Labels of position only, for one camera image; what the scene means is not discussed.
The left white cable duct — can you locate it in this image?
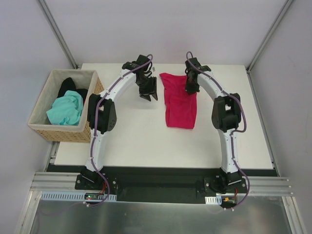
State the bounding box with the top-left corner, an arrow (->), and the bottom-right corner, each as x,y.
41,192 -> 117,202

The pink t shirt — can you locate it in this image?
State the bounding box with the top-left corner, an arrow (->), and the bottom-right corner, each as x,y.
160,73 -> 197,130

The aluminium frame post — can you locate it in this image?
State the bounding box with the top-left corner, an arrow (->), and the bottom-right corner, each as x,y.
36,0 -> 79,69
246,0 -> 295,74

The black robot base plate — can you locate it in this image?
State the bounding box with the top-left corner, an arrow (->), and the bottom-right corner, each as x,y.
75,166 -> 249,204

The teal t shirt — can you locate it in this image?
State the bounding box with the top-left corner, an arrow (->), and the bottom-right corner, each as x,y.
46,90 -> 83,126

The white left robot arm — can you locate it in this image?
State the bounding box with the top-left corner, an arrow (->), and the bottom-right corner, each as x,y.
85,54 -> 158,172

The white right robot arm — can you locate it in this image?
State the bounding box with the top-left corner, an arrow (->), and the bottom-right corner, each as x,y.
185,58 -> 242,174

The white cable duct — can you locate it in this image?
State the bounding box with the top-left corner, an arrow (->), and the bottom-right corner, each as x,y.
205,195 -> 222,205
41,192 -> 117,202

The right aluminium frame post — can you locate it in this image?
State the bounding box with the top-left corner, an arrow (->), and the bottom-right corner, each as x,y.
246,0 -> 295,74

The black t shirt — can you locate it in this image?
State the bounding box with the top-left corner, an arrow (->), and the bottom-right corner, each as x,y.
57,77 -> 88,103

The left aluminium frame post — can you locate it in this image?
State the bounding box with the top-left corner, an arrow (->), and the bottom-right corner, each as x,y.
36,0 -> 79,69

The wicker laundry basket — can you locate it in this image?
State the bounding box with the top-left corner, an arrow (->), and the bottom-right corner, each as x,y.
28,69 -> 104,143

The right white cable duct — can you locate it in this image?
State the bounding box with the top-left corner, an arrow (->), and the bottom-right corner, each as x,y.
205,195 -> 222,205

